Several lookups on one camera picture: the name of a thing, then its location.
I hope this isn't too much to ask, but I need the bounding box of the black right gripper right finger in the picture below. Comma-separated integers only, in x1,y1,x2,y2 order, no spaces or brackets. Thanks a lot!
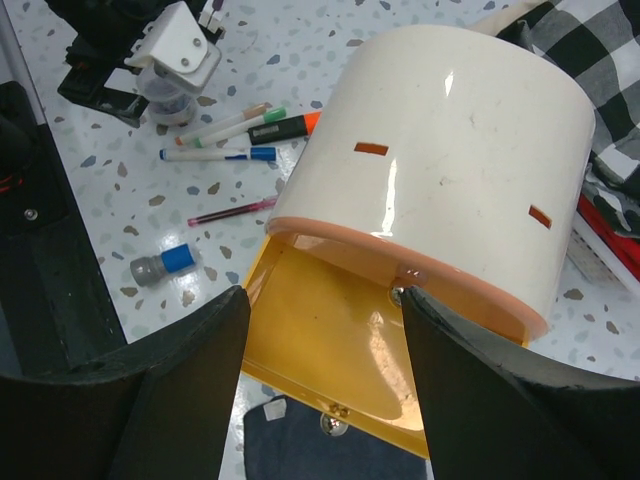
400,287,639,479

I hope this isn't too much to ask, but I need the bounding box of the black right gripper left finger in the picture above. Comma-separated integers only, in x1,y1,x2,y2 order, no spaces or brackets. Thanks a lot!
1,286,250,479

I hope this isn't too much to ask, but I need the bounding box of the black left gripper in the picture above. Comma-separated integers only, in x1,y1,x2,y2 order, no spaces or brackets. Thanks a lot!
57,1,165,128

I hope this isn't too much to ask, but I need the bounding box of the small clear round container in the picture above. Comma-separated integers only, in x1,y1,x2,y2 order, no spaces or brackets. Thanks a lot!
136,65,197,127

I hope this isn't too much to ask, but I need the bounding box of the blue grey stamp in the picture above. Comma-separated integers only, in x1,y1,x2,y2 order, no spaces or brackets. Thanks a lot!
129,244,196,287

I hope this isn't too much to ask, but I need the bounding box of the beige cap marker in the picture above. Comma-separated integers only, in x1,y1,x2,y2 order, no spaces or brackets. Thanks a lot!
174,103,268,146

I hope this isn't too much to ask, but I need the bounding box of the yellow drawer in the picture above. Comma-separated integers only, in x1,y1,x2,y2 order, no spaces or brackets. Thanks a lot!
239,234,531,461

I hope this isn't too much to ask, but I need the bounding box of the blue cap marker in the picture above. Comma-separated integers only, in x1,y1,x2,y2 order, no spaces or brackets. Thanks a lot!
159,147,279,162

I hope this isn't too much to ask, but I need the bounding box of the green cap marker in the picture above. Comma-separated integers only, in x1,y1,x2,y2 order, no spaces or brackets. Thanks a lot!
191,107,286,148

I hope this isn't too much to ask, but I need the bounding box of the orange black highlighter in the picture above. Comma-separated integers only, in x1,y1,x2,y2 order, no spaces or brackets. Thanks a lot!
248,111,322,146

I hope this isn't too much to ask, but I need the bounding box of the beige round drawer organizer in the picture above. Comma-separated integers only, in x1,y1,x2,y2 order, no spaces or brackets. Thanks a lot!
267,25,595,341

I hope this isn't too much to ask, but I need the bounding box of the dark blue towel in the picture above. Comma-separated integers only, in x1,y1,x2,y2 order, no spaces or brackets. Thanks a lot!
243,395,428,479

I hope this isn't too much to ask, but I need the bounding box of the dark red pen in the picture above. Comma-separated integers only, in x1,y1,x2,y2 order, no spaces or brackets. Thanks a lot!
187,196,278,227

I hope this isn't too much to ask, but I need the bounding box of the white plastic basket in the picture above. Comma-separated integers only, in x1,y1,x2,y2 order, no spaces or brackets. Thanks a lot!
567,213,639,296

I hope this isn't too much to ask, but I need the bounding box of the red cloth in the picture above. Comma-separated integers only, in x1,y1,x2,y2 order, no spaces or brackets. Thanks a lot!
578,194,639,280

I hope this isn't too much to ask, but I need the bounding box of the black white checkered cloth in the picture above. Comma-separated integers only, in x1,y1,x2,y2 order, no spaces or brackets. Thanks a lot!
497,1,639,238

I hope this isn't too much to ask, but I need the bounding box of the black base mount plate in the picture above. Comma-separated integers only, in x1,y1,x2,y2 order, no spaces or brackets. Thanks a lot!
1,80,125,376

